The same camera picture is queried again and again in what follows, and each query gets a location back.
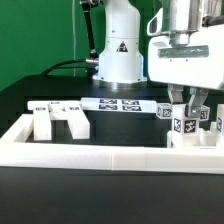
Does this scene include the white flat tagged plank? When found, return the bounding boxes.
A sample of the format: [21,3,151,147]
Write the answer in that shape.
[80,97,157,113]

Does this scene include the black cable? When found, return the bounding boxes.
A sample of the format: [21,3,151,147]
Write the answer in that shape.
[40,59,98,76]

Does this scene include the white U-shaped border frame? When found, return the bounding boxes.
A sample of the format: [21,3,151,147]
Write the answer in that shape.
[0,114,224,174]

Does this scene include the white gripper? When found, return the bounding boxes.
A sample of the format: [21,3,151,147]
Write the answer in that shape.
[147,8,224,118]

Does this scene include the white tagged cube middle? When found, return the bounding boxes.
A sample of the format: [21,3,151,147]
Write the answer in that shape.
[156,103,172,119]

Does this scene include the white chair back part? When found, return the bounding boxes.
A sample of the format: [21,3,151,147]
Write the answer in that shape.
[27,101,90,141]

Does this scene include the white tagged block front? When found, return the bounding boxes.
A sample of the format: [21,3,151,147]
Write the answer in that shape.
[171,104,199,147]

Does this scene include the white tagged cube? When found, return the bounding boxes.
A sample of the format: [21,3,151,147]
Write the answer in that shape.
[200,105,210,121]
[156,103,172,119]

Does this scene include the white chair seat part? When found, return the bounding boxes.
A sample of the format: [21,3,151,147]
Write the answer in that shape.
[167,128,224,148]

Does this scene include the white tagged cube right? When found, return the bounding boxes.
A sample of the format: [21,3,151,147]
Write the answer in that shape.
[200,105,210,121]

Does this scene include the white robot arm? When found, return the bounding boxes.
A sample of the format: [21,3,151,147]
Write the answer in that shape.
[93,0,224,118]

